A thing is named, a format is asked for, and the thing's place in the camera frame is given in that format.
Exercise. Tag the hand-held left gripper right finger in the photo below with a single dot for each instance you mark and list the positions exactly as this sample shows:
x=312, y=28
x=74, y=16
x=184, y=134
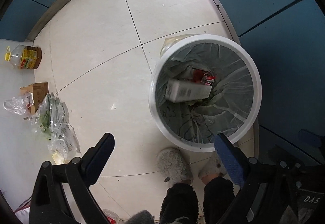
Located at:
x=226, y=156

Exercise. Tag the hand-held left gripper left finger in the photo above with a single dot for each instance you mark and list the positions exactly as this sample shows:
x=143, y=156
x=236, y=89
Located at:
x=101, y=153

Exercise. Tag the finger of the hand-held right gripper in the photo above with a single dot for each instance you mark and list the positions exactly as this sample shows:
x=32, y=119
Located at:
x=310, y=137
x=284, y=154

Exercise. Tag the white green carton box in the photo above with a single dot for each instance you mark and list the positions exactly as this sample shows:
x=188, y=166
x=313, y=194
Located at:
x=188, y=90

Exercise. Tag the small red foil wrapper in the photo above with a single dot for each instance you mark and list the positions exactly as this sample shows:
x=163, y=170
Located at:
x=196, y=76

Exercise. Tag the white round waste bin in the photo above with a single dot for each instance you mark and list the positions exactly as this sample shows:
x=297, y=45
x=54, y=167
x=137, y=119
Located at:
x=203, y=41

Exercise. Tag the grey fluffy slipper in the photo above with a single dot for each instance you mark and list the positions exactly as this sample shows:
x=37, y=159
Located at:
x=212, y=166
x=174, y=165

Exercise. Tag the clear bag of vegetables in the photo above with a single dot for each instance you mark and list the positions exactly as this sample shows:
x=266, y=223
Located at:
x=57, y=122

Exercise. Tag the red-labelled clear jar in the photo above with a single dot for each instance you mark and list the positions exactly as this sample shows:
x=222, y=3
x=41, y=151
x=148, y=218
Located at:
x=111, y=217

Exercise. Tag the person's black fleece trousers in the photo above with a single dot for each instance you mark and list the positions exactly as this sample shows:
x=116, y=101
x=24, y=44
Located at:
x=180, y=203

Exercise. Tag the grey fleece cloth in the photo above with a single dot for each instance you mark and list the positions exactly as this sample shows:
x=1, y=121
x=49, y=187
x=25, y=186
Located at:
x=141, y=217

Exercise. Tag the brown cardboard box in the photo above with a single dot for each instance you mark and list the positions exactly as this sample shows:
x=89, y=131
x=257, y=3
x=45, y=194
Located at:
x=39, y=90

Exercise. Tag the crumpled clear plastic bag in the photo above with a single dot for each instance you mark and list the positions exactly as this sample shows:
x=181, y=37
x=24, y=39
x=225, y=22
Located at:
x=15, y=105

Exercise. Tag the red white bag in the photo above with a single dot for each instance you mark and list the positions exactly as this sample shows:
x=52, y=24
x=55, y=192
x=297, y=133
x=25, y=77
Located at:
x=22, y=213

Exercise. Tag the yellow-capped cooking oil bottle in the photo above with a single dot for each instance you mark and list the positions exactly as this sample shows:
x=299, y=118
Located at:
x=26, y=57

